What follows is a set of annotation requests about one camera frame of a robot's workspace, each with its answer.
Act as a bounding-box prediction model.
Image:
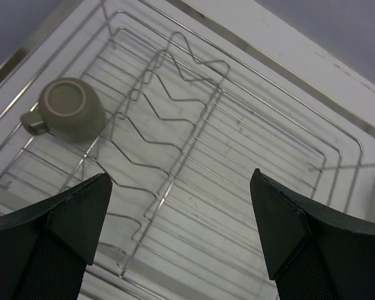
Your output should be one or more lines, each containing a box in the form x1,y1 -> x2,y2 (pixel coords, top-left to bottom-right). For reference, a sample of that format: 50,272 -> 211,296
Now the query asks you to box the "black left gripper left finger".
0,173 -> 113,299

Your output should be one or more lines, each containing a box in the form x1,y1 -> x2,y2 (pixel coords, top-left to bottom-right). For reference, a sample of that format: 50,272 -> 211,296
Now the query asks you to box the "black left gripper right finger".
250,169 -> 375,299

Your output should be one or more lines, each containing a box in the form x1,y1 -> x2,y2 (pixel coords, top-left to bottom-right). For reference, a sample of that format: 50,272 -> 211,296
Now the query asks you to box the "metal wire dish rack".
0,1 -> 375,299

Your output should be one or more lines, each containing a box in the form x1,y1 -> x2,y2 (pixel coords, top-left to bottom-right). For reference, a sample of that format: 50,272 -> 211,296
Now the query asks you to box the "olive ceramic mug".
20,77 -> 106,143

